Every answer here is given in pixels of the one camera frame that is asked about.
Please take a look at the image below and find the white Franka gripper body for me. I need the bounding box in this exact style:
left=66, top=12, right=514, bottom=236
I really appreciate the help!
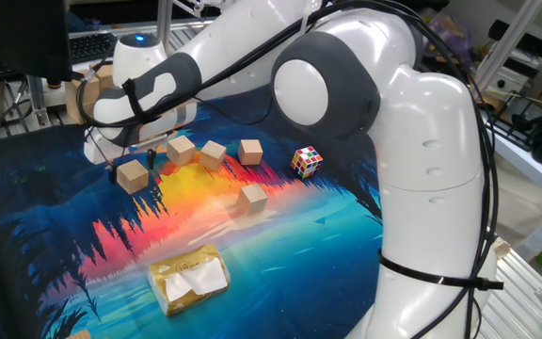
left=84, top=101, right=199, bottom=167

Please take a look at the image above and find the small wooden cube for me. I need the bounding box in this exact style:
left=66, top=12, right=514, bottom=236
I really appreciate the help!
left=116, top=158, right=151, bottom=196
left=237, top=138, right=264, bottom=167
left=166, top=135, right=197, bottom=168
left=198, top=139, right=228, bottom=172
left=237, top=183, right=269, bottom=217

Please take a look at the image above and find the black keyboard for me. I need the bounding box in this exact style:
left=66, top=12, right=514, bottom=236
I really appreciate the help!
left=68, top=31, right=120, bottom=66

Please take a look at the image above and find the gold tissue pack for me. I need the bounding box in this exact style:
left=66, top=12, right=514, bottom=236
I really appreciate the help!
left=147, top=242, right=231, bottom=317

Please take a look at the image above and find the black monitor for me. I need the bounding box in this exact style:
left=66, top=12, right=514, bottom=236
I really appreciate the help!
left=0, top=0, right=87, bottom=84

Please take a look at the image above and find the Rubik's cube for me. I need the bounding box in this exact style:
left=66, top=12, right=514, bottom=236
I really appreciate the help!
left=290, top=145, right=324, bottom=180

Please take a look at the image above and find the printed sunset landscape cloth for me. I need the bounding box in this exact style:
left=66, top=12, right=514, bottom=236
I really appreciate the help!
left=0, top=82, right=388, bottom=339

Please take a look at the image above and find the black electronic box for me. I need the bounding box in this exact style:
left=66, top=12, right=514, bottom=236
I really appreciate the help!
left=488, top=18, right=542, bottom=70

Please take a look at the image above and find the black cable strap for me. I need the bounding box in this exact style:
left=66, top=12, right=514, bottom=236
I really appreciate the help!
left=376, top=248, right=505, bottom=292
left=120, top=77, right=146, bottom=126

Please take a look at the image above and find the aluminium stand post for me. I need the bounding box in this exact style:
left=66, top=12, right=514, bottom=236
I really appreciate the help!
left=26, top=74, right=51, bottom=128

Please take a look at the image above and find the aluminium frame rail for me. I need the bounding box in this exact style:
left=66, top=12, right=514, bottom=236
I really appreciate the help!
left=67, top=17, right=220, bottom=40

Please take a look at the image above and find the aluminium frame post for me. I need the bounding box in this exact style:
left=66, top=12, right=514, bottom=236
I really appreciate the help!
left=475, top=0, right=542, bottom=91
left=156, top=0, right=174, bottom=51

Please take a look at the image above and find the aluminium table frame beam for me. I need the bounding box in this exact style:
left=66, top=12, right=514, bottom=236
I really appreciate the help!
left=489, top=131, right=542, bottom=211

